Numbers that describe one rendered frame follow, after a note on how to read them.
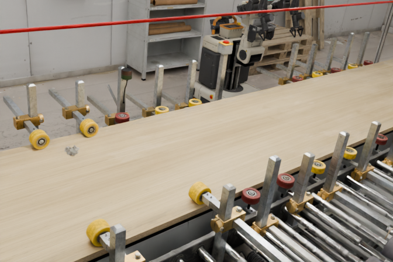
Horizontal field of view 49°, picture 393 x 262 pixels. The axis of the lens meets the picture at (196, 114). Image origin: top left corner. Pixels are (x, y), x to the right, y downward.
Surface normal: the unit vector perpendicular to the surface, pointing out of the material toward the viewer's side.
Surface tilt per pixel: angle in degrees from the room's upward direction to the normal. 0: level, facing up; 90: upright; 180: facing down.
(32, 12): 90
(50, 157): 0
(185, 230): 90
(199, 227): 90
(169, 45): 90
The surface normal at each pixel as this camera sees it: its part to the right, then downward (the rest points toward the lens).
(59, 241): 0.11, -0.89
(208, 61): -0.78, 0.20
